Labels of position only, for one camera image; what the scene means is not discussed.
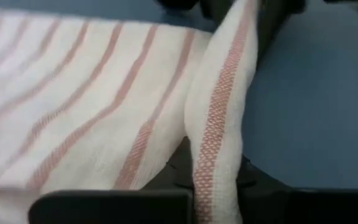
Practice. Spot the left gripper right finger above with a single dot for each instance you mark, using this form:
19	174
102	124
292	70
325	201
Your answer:
291	208

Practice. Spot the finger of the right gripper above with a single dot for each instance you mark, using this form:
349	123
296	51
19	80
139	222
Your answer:
272	21
214	9

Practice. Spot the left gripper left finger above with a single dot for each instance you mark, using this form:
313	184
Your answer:
120	208

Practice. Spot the white red-striped towel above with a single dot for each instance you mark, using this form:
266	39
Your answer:
104	93

